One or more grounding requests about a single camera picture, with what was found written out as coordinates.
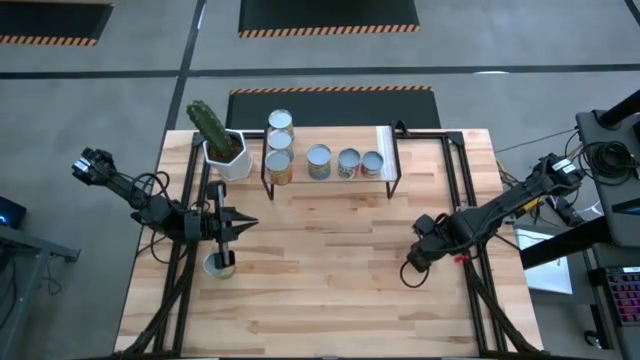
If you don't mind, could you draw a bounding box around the grey floor cable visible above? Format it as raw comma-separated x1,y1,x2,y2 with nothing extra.
494,128,579,154

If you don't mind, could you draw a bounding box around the short orange label can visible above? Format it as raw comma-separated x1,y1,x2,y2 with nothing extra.
360,150,385,180

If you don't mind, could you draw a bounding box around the black mat with orange stripes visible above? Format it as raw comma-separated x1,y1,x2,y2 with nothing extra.
225,85,442,130
0,0,116,48
237,0,422,40

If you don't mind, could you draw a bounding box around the pineapple label orange can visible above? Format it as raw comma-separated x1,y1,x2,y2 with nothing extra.
264,148,295,187

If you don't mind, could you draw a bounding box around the white plant pot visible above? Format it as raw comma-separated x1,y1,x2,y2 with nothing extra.
202,129,255,183

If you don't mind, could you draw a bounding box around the mixed fruit white can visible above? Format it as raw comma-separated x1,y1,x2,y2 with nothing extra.
337,147,362,182

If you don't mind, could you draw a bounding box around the black metal beam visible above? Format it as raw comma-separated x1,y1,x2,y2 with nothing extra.
519,213,614,271

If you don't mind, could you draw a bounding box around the green cactus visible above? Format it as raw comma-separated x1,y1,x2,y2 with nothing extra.
185,99,241,160

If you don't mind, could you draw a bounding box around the black device with blue light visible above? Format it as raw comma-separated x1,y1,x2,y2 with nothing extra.
0,195,28,230

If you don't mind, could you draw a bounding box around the white paper sheet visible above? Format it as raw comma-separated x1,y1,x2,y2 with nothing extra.
513,225,575,296

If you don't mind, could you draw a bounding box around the keyboard with coloured keys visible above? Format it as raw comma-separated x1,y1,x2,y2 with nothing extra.
603,266,640,327

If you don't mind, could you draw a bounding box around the black aluminium table frame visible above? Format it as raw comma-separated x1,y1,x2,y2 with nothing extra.
117,128,544,360

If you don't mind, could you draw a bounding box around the pale label tin can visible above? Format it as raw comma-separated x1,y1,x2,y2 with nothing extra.
201,251,237,280

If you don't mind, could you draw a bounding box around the cherries label teal can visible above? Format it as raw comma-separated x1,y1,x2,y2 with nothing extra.
306,143,333,182

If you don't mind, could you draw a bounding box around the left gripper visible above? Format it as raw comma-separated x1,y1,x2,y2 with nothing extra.
184,180,260,267

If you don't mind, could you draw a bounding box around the grey workstation desk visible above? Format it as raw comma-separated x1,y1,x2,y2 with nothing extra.
574,89,640,250

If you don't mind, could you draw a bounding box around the wooden shelf with black legs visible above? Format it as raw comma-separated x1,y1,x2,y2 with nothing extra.
259,119,410,201

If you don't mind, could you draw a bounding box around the peaches label tin can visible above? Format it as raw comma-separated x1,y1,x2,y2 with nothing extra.
266,128,295,154

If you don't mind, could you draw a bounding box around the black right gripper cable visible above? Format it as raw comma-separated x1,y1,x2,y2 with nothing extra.
398,258,432,290

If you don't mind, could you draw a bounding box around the coiled black cable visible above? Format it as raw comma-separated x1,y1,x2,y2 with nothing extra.
579,140,639,187

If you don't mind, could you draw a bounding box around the grey side desk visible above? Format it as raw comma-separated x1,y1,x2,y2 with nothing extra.
0,223,82,360

